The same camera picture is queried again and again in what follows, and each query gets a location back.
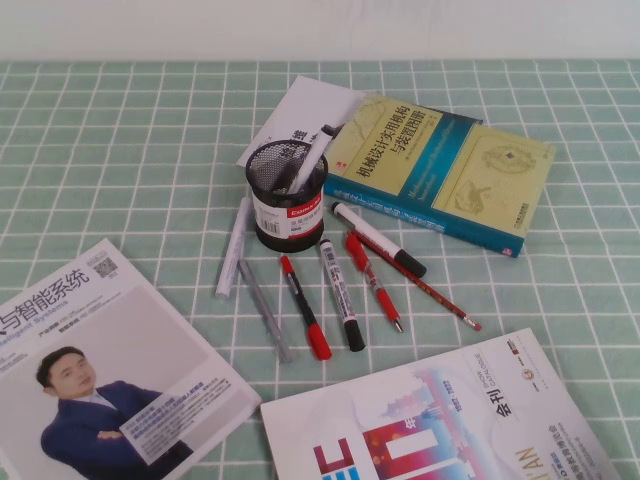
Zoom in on plain white pen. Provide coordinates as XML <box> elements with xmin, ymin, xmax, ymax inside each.
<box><xmin>214</xmin><ymin>196</ymin><xmax>253</xmax><ymax>300</ymax></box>

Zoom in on black mesh pen holder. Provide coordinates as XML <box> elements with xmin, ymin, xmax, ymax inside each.
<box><xmin>244</xmin><ymin>140</ymin><xmax>330</xmax><ymax>255</ymax></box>

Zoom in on black pen with red cap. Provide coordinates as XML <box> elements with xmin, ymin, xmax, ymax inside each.
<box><xmin>279</xmin><ymin>254</ymin><xmax>334</xmax><ymax>362</ymax></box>

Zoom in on red gel pen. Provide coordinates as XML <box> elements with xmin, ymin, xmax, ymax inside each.
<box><xmin>344</xmin><ymin>230</ymin><xmax>404</xmax><ymax>335</ymax></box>

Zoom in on grey pen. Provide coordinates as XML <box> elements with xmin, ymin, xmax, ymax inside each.
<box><xmin>237</xmin><ymin>258</ymin><xmax>295</xmax><ymax>365</ymax></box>

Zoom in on white whiteboard marker black cap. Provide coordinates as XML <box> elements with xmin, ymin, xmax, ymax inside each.
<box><xmin>330</xmin><ymin>200</ymin><xmax>429</xmax><ymax>280</ymax></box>

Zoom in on printed white marker black cap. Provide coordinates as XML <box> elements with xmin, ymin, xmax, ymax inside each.
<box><xmin>318</xmin><ymin>238</ymin><xmax>365</xmax><ymax>353</ymax></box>

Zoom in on white marker with black end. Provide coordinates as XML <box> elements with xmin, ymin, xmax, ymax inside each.
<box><xmin>292</xmin><ymin>123</ymin><xmax>335</xmax><ymax>194</ymax></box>

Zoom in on red pencil with eraser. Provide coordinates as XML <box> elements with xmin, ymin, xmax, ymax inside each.
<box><xmin>355</xmin><ymin>234</ymin><xmax>484</xmax><ymax>332</ymax></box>

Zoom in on white paper booklet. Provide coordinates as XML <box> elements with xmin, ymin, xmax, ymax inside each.
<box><xmin>241</xmin><ymin>74</ymin><xmax>368</xmax><ymax>166</ymax></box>

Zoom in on yellow and teal book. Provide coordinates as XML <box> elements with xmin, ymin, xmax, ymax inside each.
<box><xmin>323</xmin><ymin>93</ymin><xmax>557</xmax><ymax>259</ymax></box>

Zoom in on green checkered tablecloth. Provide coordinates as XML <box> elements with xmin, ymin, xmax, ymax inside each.
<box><xmin>0</xmin><ymin>59</ymin><xmax>640</xmax><ymax>480</ymax></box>

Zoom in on white show catalogue magazine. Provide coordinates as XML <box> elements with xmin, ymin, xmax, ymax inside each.
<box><xmin>259</xmin><ymin>327</ymin><xmax>623</xmax><ymax>480</ymax></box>

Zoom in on magazine with man in suit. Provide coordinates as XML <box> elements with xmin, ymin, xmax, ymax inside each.
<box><xmin>0</xmin><ymin>237</ymin><xmax>263</xmax><ymax>480</ymax></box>

